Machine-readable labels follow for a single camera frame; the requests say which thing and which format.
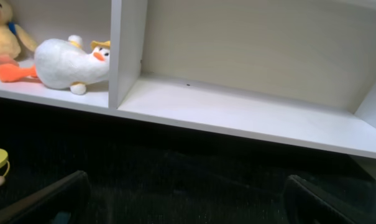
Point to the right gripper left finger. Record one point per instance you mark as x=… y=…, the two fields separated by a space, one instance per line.
x=51 y=199

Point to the white shelf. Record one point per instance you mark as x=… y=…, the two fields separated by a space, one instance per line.
x=237 y=109

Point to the yellow plush duck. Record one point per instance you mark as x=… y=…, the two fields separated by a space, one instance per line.
x=2 y=37

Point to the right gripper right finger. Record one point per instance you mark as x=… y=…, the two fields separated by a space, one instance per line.
x=315 y=205

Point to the white plush duck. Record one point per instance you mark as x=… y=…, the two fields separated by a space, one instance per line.
x=66 y=65

